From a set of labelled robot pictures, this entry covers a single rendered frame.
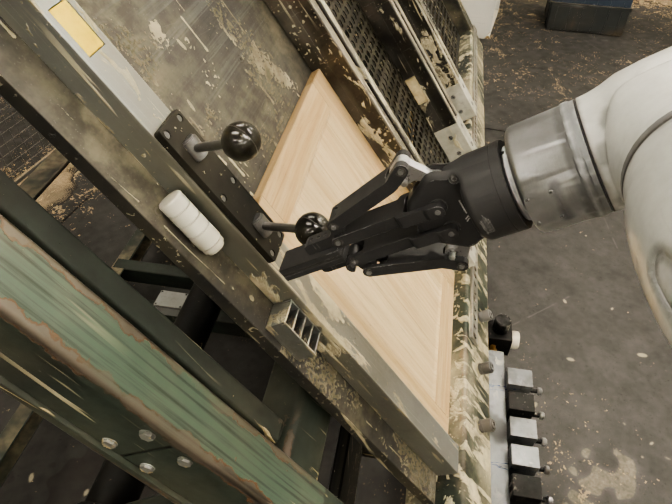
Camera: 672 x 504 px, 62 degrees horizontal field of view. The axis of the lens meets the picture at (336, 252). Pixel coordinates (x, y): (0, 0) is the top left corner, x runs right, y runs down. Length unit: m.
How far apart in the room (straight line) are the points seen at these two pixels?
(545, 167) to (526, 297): 2.17
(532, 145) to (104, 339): 0.36
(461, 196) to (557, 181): 0.07
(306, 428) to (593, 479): 1.50
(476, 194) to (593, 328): 2.14
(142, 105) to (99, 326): 0.25
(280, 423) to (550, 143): 0.52
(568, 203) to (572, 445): 1.81
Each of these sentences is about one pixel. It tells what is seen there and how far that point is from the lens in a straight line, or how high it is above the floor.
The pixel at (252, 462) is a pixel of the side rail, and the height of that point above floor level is 1.30.
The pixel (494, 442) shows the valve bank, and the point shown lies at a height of 0.74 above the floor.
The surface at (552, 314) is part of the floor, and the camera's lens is 2.55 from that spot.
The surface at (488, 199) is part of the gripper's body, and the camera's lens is 0.44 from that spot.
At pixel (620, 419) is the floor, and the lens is 2.34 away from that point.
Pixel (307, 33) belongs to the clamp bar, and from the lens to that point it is 1.05.
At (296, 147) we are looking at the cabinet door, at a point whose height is 1.35.
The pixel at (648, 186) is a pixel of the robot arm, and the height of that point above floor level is 1.65.
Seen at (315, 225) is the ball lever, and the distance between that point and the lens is 0.57.
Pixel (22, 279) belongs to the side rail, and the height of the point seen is 1.53.
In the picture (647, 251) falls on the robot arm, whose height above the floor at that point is 1.63.
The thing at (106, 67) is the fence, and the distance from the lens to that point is 0.62.
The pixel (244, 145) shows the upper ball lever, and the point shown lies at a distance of 0.53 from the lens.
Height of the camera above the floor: 1.82
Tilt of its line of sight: 44 degrees down
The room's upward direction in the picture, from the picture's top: straight up
